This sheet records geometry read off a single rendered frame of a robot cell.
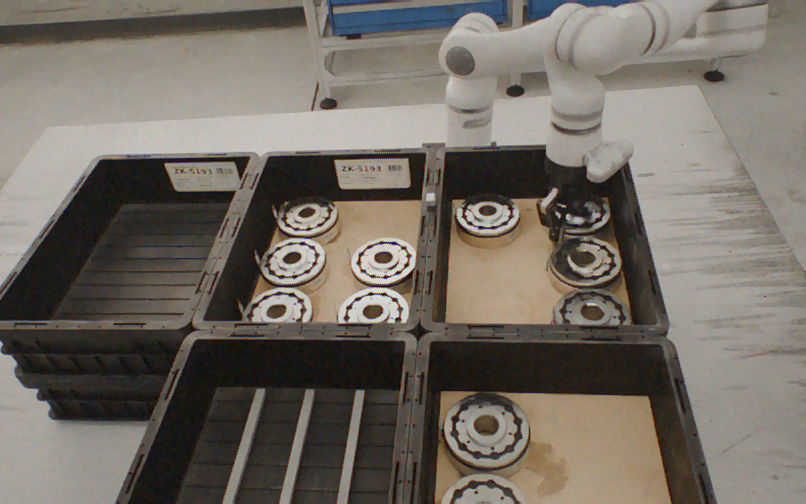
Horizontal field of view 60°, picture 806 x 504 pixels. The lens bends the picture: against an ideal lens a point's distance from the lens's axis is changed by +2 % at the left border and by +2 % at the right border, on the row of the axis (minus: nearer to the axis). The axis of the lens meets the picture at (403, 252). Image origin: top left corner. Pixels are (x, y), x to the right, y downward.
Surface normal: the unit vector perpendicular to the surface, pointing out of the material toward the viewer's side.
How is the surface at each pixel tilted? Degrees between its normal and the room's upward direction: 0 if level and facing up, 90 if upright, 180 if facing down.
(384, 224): 0
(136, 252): 0
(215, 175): 90
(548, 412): 0
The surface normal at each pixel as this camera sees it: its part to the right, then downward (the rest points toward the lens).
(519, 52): -0.40, 0.55
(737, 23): -0.25, 0.33
